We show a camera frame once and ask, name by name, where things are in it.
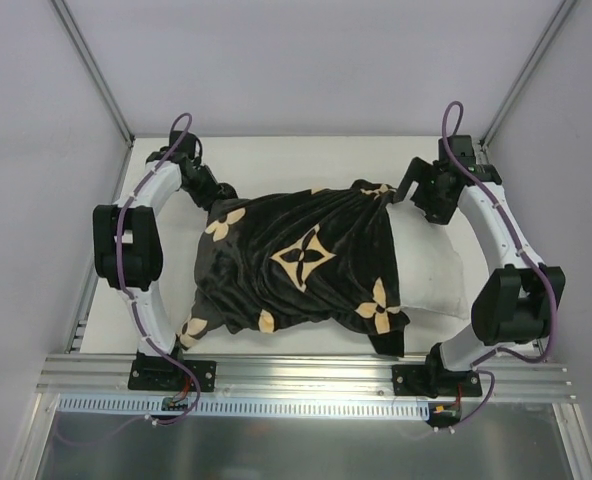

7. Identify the right aluminium frame post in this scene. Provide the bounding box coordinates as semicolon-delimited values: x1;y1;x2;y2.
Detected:
479;0;580;149

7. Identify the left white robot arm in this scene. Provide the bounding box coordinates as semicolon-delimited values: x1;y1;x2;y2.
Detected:
92;136;231;390

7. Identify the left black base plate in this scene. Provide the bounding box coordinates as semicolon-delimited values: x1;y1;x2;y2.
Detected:
127;353;217;393

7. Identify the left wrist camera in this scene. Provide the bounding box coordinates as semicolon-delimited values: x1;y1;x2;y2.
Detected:
169;130;203;158

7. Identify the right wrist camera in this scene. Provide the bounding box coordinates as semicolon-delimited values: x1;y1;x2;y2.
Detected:
447;135;476;164

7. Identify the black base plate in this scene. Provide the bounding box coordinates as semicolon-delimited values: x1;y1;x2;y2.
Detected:
391;364;482;399
127;353;217;393

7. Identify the aluminium frame post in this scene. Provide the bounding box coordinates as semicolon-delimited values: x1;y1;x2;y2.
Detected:
50;0;136;146
479;0;580;149

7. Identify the white pillow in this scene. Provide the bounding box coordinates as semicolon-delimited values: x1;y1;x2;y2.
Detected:
387;202;468;320

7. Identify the slotted cable duct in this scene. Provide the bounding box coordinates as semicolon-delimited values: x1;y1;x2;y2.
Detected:
57;394;430;421

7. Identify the left aluminium frame post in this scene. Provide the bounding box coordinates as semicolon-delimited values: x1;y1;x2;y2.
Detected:
50;0;136;146

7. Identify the aluminium mounting rail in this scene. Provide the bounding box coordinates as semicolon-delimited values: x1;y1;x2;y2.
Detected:
36;353;579;404

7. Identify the thin purple wire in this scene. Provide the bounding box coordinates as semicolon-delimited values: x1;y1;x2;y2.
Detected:
50;389;205;446
395;369;497;441

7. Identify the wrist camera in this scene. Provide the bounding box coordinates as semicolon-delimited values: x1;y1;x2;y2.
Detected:
169;130;203;158
447;135;476;164

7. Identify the black floral plush pillowcase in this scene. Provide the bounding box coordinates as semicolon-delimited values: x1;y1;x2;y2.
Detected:
177;180;410;357

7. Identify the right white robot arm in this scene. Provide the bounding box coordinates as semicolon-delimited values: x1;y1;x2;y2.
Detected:
395;157;565;395

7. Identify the right thin purple wire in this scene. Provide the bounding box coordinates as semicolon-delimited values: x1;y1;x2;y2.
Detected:
395;369;497;441

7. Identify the left thin purple wire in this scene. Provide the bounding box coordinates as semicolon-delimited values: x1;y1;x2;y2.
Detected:
50;389;205;446

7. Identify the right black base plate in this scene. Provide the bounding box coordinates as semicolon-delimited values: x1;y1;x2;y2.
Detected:
391;364;482;399

